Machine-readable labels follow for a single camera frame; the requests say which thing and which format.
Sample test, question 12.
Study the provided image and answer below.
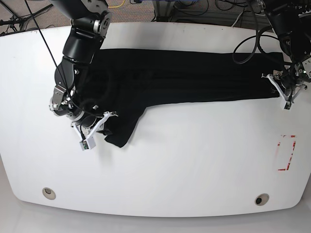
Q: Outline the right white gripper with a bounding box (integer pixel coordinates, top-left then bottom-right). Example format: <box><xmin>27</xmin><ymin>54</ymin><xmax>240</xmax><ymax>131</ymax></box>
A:
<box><xmin>71</xmin><ymin>111</ymin><xmax>119</xmax><ymax>141</ymax></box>

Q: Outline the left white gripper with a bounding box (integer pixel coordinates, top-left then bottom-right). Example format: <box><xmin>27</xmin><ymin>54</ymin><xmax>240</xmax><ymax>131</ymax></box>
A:
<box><xmin>261</xmin><ymin>70</ymin><xmax>308</xmax><ymax>103</ymax></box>

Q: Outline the black T-shirt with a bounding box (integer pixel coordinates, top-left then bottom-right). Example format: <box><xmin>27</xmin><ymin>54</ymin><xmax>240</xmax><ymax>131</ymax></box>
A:
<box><xmin>83</xmin><ymin>49</ymin><xmax>283</xmax><ymax>147</ymax></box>

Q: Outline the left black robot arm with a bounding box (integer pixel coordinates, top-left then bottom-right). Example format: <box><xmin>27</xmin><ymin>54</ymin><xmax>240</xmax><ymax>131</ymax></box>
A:
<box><xmin>258</xmin><ymin>0</ymin><xmax>311</xmax><ymax>109</ymax></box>

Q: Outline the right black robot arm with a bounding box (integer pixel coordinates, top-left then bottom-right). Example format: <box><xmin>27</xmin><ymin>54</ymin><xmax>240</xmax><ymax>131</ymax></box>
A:
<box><xmin>50</xmin><ymin>0</ymin><xmax>112</xmax><ymax>139</ymax></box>

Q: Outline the red tape rectangle marker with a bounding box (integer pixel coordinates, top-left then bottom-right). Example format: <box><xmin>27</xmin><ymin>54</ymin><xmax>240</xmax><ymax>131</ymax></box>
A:
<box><xmin>275</xmin><ymin>135</ymin><xmax>296</xmax><ymax>171</ymax></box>

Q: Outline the black tripod stand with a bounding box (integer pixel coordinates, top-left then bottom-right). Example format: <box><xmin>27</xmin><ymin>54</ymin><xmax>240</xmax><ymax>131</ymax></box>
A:
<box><xmin>0</xmin><ymin>0</ymin><xmax>53</xmax><ymax>36</ymax></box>

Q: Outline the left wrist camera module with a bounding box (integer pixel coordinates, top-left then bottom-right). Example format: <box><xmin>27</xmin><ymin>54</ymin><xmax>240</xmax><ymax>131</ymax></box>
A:
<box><xmin>284</xmin><ymin>101</ymin><xmax>292</xmax><ymax>110</ymax></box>

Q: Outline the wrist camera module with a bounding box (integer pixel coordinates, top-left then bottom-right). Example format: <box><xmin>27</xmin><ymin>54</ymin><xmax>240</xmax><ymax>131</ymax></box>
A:
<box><xmin>79</xmin><ymin>137</ymin><xmax>96</xmax><ymax>150</ymax></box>
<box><xmin>284</xmin><ymin>101</ymin><xmax>292</xmax><ymax>110</ymax></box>

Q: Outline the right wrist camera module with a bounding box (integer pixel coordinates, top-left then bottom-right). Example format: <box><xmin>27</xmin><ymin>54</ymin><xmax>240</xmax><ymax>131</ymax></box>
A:
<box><xmin>79</xmin><ymin>137</ymin><xmax>96</xmax><ymax>150</ymax></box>

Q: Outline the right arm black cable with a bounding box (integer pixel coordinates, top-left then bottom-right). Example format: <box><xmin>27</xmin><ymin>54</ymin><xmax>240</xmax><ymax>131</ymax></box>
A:
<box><xmin>70</xmin><ymin>72</ymin><xmax>115</xmax><ymax>117</ymax></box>

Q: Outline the left table cable grommet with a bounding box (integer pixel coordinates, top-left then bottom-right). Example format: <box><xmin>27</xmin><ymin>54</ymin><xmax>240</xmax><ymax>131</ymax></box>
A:
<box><xmin>42</xmin><ymin>187</ymin><xmax>56</xmax><ymax>200</ymax></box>

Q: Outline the table cable grommet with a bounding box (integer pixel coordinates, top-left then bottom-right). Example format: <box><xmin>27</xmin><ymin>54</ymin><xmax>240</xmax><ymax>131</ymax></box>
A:
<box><xmin>42</xmin><ymin>187</ymin><xmax>56</xmax><ymax>200</ymax></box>
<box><xmin>255</xmin><ymin>194</ymin><xmax>269</xmax><ymax>206</ymax></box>

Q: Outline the right table cable grommet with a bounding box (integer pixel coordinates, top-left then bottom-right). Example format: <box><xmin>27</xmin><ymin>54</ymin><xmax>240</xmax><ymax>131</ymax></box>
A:
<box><xmin>255</xmin><ymin>194</ymin><xmax>269</xmax><ymax>206</ymax></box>

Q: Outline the yellow cable on floor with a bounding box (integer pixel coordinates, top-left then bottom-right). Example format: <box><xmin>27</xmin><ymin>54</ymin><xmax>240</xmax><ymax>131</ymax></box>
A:
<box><xmin>108</xmin><ymin>0</ymin><xmax>126</xmax><ymax>9</ymax></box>

